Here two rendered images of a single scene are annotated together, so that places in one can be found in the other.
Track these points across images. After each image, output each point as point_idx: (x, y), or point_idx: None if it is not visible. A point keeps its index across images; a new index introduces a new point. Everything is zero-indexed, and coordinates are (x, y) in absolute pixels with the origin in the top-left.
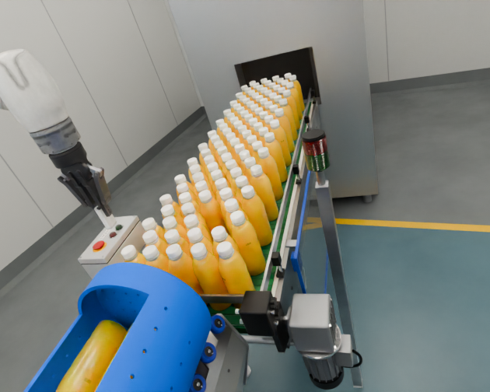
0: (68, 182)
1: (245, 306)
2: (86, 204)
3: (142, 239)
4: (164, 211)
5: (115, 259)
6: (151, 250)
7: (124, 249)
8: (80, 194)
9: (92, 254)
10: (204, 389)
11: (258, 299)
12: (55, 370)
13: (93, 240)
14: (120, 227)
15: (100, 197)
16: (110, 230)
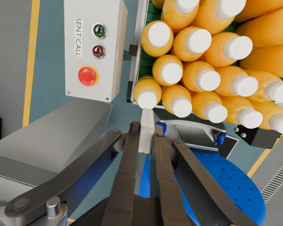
0: (68, 212)
1: (257, 141)
2: (118, 153)
3: (125, 23)
4: (186, 8)
5: (115, 85)
6: (186, 111)
7: (141, 99)
8: (105, 165)
9: (86, 90)
10: None
11: (269, 136)
12: None
13: (65, 55)
14: (103, 34)
15: (174, 173)
16: (84, 33)
